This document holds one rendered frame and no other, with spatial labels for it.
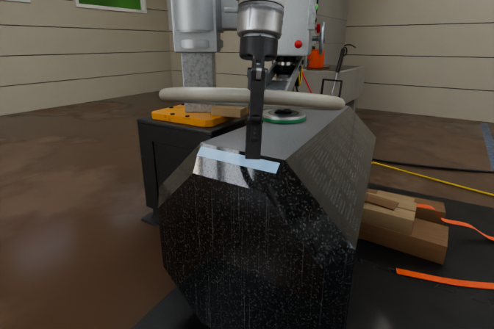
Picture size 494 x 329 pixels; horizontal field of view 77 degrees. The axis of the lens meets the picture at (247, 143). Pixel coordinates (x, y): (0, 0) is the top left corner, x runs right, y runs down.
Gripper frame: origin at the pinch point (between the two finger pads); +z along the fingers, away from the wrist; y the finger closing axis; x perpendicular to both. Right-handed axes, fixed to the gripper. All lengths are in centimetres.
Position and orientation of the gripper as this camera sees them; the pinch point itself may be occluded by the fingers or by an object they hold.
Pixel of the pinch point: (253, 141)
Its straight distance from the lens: 63.5
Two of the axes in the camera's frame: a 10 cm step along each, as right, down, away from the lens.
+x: -10.0, -0.5, -0.2
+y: -0.2, -1.0, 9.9
